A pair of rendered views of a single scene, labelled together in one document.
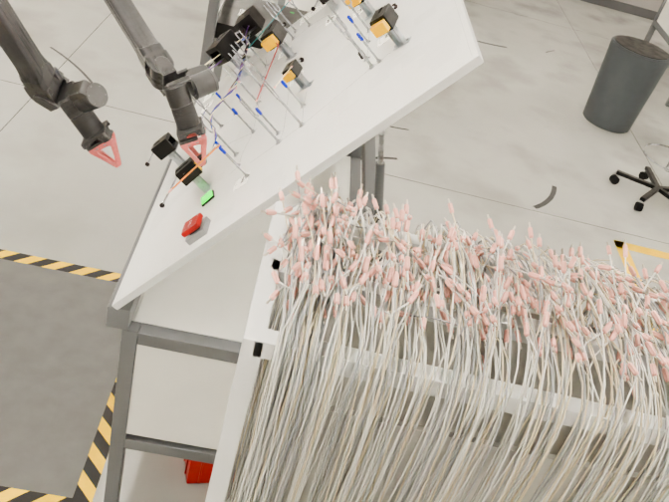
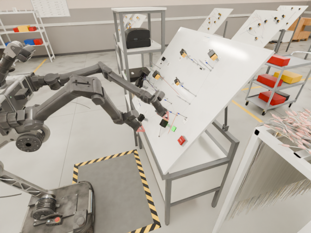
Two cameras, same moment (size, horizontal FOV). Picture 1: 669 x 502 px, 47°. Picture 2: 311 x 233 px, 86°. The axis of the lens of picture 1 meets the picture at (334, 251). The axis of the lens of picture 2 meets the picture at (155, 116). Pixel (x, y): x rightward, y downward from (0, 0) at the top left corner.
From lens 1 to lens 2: 0.92 m
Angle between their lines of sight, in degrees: 8
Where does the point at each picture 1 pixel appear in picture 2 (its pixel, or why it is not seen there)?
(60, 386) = (129, 191)
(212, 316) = (185, 161)
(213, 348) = (194, 171)
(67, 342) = (123, 177)
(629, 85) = not seen: hidden behind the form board
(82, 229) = (107, 144)
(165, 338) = (180, 174)
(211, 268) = not seen: hidden behind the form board
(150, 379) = (176, 187)
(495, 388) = not seen: outside the picture
